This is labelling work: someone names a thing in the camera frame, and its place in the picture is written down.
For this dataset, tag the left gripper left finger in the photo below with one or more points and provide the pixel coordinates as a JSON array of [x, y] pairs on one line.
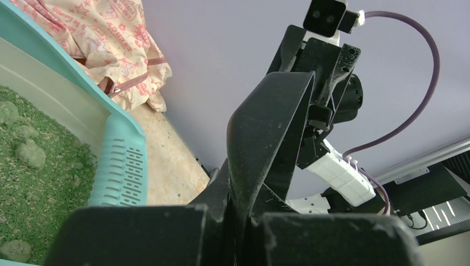
[[199, 233]]

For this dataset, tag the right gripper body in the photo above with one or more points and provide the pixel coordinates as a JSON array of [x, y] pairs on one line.
[[337, 91]]

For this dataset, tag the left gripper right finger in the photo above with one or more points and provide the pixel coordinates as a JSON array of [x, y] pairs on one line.
[[281, 236]]

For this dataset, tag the black litter scoop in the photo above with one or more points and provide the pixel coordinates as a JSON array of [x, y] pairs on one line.
[[255, 132]]

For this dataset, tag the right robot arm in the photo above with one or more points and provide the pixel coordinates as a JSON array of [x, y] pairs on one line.
[[307, 148]]

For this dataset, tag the teal litter box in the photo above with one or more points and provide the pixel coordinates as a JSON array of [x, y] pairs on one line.
[[96, 153]]

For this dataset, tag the green litter clump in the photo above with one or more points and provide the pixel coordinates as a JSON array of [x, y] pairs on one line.
[[31, 154], [24, 132], [9, 113]]

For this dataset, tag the pink patterned cloth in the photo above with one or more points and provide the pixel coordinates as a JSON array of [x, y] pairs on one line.
[[110, 42]]

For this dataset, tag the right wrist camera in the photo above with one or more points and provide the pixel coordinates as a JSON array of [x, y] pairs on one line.
[[327, 17]]

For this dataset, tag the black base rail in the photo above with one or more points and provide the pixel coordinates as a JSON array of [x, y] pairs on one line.
[[430, 193]]

